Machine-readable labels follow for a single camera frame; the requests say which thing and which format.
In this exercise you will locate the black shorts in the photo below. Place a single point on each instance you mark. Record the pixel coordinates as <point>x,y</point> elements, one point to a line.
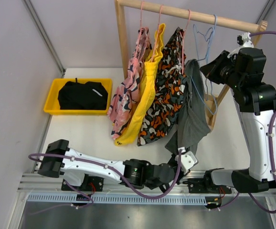
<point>83,96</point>

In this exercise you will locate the pink patterned shorts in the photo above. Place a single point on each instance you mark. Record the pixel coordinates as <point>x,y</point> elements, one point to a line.
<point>127,93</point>

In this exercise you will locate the aluminium corner post left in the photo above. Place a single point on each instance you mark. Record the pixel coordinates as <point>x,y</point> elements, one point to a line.
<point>42,31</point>

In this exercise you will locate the orange camouflage shorts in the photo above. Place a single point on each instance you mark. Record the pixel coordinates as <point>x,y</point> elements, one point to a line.
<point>169,87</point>

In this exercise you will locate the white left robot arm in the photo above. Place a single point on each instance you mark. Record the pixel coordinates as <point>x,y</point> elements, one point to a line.
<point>61,160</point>

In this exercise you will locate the aluminium corner post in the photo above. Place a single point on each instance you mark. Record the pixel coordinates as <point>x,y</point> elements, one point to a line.
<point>42,31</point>
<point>265,11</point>

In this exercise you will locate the aluminium corner post right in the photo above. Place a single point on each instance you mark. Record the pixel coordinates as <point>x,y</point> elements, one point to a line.
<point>265,11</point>

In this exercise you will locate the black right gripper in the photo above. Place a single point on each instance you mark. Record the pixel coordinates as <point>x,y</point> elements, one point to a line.
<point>215,65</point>

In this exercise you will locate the wooden clothes rack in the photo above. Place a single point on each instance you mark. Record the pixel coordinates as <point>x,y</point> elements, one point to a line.
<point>174,12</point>

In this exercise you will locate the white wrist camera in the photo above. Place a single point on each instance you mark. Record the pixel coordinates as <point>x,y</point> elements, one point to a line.
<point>188,159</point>
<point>244,41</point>

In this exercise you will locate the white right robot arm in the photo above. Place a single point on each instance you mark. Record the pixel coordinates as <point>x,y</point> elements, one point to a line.
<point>256,103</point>

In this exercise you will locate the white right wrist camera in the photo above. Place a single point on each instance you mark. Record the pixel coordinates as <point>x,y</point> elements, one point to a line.
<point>244,41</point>

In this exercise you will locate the grey shorts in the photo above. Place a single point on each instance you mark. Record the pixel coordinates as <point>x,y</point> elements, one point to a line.
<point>192,124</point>

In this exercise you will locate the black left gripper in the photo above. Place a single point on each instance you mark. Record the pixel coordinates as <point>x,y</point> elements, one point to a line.
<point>174,159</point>

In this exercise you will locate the blue hanger with grey shorts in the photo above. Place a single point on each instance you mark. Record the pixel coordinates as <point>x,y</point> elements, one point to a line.
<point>207,96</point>

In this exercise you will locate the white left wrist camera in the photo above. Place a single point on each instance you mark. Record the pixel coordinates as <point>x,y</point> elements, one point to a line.
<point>188,159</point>

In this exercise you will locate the yellow shorts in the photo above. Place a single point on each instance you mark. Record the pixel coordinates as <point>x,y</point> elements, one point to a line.
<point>147,93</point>

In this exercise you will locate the yellow plastic tray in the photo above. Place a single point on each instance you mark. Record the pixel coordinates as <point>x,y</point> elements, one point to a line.
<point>52,105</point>

